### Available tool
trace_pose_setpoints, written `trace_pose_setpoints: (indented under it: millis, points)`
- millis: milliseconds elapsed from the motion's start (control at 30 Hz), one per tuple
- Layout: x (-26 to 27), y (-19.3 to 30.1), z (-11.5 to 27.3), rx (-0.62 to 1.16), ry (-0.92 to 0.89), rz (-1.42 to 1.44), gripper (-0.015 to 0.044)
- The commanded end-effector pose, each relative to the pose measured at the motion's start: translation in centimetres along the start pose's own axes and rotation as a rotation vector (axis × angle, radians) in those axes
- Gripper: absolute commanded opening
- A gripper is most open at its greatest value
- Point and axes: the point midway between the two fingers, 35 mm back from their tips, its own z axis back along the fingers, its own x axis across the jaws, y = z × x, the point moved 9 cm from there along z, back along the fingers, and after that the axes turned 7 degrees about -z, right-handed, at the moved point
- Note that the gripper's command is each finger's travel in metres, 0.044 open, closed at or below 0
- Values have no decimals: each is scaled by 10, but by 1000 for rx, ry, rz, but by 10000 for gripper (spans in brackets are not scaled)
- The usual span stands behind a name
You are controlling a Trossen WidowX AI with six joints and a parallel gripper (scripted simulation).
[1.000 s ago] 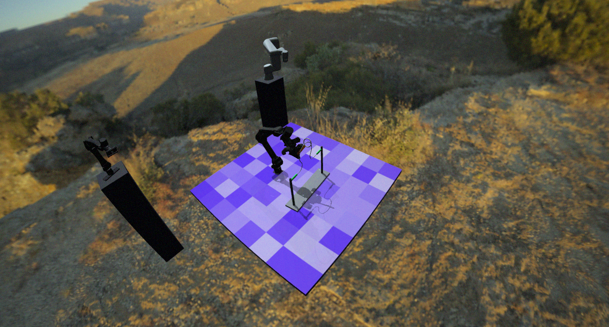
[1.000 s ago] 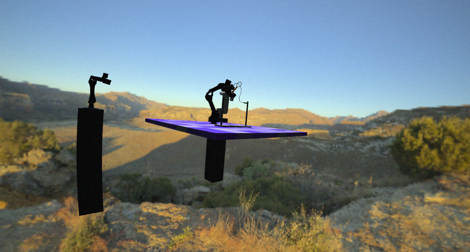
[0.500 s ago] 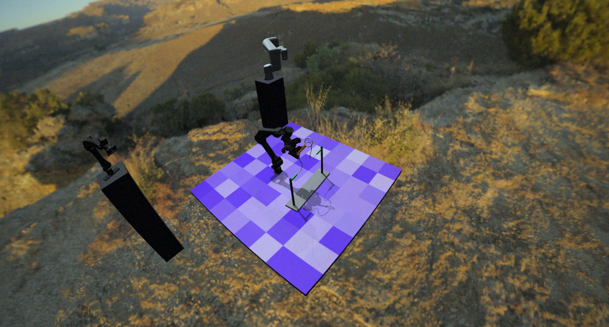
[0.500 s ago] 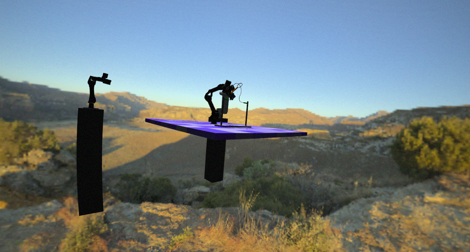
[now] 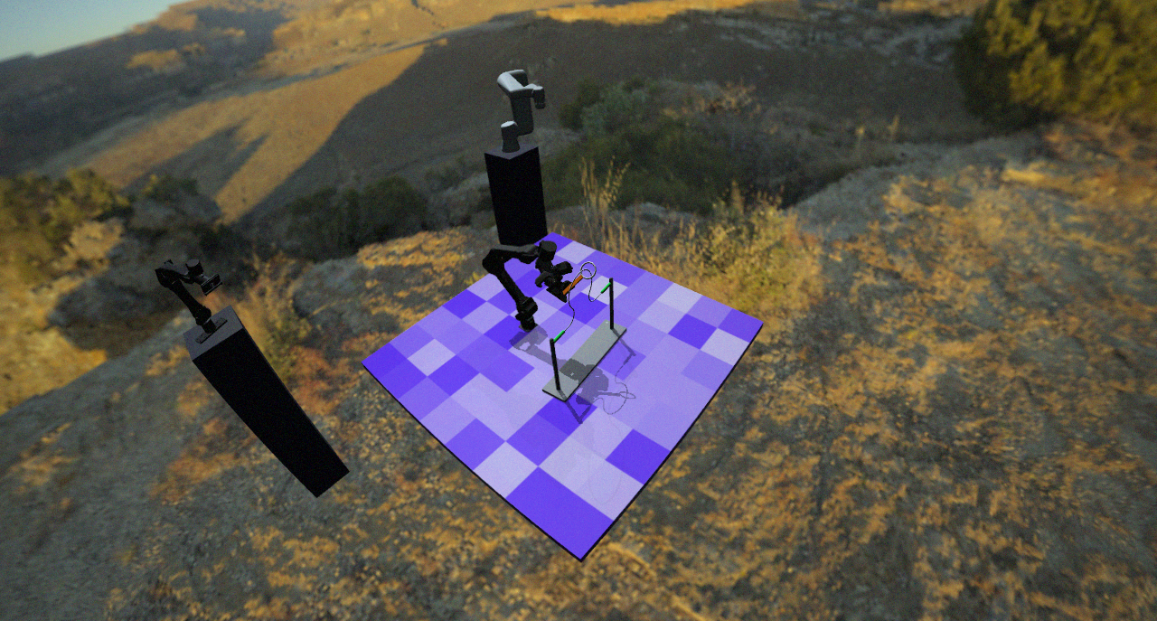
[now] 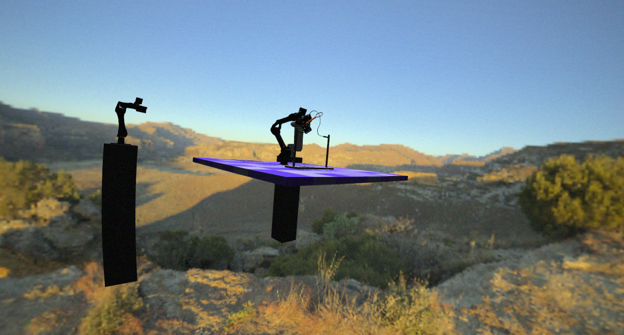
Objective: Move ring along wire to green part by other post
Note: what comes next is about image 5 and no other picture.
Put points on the orange bar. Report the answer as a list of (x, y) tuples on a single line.
[(566, 290)]

